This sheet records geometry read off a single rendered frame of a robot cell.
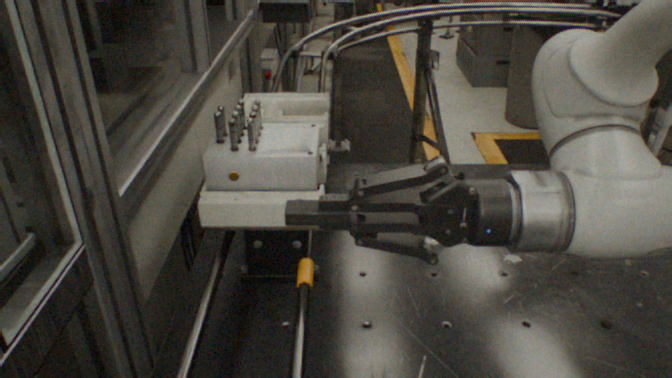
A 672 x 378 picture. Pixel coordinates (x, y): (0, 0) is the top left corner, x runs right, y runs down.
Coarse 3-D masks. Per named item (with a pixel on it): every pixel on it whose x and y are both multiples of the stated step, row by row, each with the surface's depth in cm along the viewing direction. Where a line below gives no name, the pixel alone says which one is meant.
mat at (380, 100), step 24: (360, 24) 533; (360, 48) 451; (384, 48) 451; (360, 72) 392; (384, 72) 392; (408, 72) 394; (360, 96) 346; (384, 96) 346; (408, 96) 346; (360, 120) 310; (384, 120) 310; (408, 120) 310; (360, 144) 281; (384, 144) 281; (408, 144) 281
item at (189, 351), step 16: (224, 240) 63; (256, 240) 75; (272, 240) 75; (288, 240) 75; (304, 240) 64; (224, 256) 61; (256, 256) 76; (272, 256) 76; (288, 256) 76; (304, 256) 61; (256, 272) 78; (272, 272) 78; (288, 272) 78; (208, 288) 56; (304, 288) 56; (208, 304) 54; (304, 304) 54; (304, 320) 52; (192, 336) 50; (304, 336) 50; (192, 352) 48; (304, 352) 48; (192, 368) 47; (304, 368) 47
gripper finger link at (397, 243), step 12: (360, 240) 58; (372, 240) 58; (384, 240) 59; (396, 240) 59; (408, 240) 60; (420, 240) 61; (396, 252) 59; (408, 252) 59; (420, 252) 59; (432, 264) 60
